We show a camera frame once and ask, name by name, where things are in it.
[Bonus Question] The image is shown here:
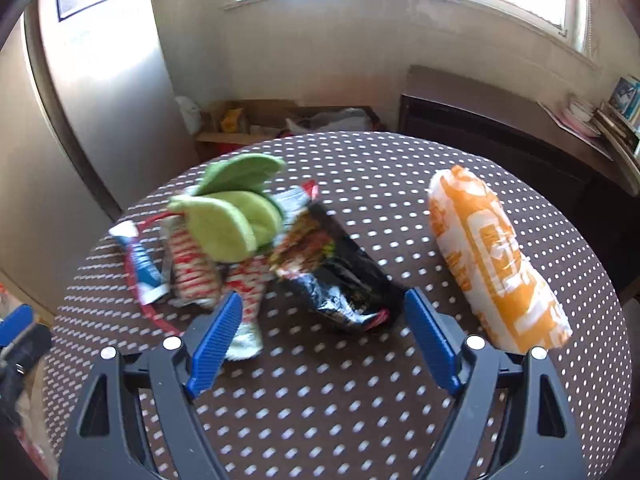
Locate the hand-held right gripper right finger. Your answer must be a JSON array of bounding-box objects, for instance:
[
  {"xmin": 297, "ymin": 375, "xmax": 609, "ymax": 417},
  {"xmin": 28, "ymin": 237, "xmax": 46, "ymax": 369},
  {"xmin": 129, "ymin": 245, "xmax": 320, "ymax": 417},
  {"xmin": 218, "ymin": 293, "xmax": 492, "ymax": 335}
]
[{"xmin": 404, "ymin": 287, "xmax": 588, "ymax": 480}]

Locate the stack of cups and saucers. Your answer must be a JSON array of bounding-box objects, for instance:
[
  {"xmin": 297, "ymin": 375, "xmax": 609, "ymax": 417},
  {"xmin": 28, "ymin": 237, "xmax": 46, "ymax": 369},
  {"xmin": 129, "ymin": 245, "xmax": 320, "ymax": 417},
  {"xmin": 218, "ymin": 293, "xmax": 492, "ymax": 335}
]
[{"xmin": 562, "ymin": 97, "xmax": 601, "ymax": 138}]

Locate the red and white striped wrapper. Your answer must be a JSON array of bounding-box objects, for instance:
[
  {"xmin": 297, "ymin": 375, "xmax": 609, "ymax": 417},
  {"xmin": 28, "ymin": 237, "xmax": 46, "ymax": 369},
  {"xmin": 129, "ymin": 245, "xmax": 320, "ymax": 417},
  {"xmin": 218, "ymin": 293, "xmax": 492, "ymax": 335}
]
[
  {"xmin": 222, "ymin": 255, "xmax": 268, "ymax": 361},
  {"xmin": 162, "ymin": 217, "xmax": 223, "ymax": 311}
]

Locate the red cardboard box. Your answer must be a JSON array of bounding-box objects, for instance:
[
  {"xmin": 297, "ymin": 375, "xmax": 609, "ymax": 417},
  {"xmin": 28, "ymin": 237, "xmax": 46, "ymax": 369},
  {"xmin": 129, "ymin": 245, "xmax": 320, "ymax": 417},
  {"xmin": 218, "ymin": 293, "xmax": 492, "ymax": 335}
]
[{"xmin": 194, "ymin": 100, "xmax": 301, "ymax": 161}]

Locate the black snack bag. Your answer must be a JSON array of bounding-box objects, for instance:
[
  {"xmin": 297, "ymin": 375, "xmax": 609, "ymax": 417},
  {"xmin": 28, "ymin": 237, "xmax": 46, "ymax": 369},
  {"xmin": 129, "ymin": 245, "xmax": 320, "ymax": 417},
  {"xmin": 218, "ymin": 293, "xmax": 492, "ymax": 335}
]
[{"xmin": 269, "ymin": 200, "xmax": 408, "ymax": 333}]

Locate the white plastic bag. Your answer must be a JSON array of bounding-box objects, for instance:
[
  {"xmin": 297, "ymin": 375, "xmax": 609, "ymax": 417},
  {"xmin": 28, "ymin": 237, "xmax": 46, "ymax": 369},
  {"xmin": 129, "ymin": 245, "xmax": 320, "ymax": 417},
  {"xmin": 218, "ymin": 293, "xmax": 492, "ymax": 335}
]
[{"xmin": 285, "ymin": 107, "xmax": 371, "ymax": 133}]

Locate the white plastic jug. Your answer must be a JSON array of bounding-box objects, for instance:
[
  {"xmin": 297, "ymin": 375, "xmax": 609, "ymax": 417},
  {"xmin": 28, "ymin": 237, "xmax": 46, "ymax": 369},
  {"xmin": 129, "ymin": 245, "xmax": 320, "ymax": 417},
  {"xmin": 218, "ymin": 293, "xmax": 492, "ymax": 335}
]
[{"xmin": 175, "ymin": 96, "xmax": 202, "ymax": 135}]

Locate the pink place mat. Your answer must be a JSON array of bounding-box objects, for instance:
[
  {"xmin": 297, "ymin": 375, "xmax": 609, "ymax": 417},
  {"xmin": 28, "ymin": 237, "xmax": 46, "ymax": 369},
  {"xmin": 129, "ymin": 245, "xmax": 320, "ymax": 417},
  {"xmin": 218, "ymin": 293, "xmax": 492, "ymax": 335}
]
[{"xmin": 539, "ymin": 101, "xmax": 613, "ymax": 161}]

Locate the dark wooden cabinet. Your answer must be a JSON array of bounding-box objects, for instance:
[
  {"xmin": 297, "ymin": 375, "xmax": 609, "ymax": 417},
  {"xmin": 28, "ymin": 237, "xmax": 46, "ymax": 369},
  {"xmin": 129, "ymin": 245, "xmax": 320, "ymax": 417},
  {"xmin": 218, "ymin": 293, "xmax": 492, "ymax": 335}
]
[{"xmin": 400, "ymin": 64, "xmax": 640, "ymax": 306}]

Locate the yellow packet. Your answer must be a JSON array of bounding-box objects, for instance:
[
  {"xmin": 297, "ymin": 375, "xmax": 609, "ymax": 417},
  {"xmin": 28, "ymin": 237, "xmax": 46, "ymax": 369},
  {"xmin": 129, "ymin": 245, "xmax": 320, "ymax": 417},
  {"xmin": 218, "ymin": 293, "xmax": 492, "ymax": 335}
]
[{"xmin": 221, "ymin": 107, "xmax": 246, "ymax": 133}]

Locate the round polka dot table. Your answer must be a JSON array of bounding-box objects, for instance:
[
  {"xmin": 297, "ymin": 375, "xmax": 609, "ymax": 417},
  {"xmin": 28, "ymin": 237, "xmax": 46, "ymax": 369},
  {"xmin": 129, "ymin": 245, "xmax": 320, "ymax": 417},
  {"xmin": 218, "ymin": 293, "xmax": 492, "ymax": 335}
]
[{"xmin": 42, "ymin": 130, "xmax": 633, "ymax": 480}]

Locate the row of books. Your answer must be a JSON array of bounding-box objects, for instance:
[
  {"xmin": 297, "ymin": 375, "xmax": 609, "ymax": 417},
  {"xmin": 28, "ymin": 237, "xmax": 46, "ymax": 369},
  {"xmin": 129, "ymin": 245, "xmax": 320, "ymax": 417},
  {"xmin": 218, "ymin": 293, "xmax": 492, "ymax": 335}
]
[{"xmin": 592, "ymin": 76, "xmax": 640, "ymax": 161}]

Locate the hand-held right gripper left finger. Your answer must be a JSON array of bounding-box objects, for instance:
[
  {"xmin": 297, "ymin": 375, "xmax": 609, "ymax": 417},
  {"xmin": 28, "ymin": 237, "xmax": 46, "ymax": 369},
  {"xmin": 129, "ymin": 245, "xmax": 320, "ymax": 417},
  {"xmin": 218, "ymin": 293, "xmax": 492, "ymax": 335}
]
[{"xmin": 57, "ymin": 291, "xmax": 246, "ymax": 480}]

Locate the orange and white wrapper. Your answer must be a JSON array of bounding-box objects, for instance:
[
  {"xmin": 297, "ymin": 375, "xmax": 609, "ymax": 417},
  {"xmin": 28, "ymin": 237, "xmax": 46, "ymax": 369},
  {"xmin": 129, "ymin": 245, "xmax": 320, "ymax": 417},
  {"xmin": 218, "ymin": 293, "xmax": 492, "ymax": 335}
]
[{"xmin": 427, "ymin": 164, "xmax": 573, "ymax": 355}]

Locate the silver double-door refrigerator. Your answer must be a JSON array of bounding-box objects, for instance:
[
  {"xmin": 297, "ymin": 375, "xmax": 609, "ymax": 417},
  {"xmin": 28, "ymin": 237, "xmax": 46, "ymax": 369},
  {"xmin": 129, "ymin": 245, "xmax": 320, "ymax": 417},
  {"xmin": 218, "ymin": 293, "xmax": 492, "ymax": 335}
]
[{"xmin": 0, "ymin": 0, "xmax": 200, "ymax": 321}]

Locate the white and blue toothpaste tube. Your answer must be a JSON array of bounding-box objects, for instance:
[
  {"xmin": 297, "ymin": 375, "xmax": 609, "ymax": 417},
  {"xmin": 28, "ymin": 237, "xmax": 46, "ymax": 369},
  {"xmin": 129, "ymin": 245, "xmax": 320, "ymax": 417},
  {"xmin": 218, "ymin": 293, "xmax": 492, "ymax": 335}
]
[{"xmin": 109, "ymin": 221, "xmax": 171, "ymax": 303}]

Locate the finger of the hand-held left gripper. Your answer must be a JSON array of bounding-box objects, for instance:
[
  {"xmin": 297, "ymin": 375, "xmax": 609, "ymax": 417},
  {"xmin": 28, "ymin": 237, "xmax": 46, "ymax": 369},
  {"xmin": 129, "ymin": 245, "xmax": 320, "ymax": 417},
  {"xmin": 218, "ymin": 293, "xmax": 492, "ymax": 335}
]
[
  {"xmin": 0, "ymin": 322, "xmax": 52, "ymax": 376},
  {"xmin": 0, "ymin": 305, "xmax": 35, "ymax": 347}
]

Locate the green plush toy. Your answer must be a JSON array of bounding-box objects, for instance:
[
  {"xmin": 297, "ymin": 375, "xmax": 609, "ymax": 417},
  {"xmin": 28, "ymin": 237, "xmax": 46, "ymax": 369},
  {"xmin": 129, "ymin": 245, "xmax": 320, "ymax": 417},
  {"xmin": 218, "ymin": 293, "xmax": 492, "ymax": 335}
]
[{"xmin": 167, "ymin": 152, "xmax": 287, "ymax": 263}]

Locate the silver and red wrapper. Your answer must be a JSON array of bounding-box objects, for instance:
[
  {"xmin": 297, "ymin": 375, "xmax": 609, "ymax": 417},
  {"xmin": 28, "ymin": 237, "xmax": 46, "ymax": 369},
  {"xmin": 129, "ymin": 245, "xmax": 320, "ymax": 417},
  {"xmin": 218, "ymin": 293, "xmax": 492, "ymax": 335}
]
[{"xmin": 272, "ymin": 180, "xmax": 321, "ymax": 221}]

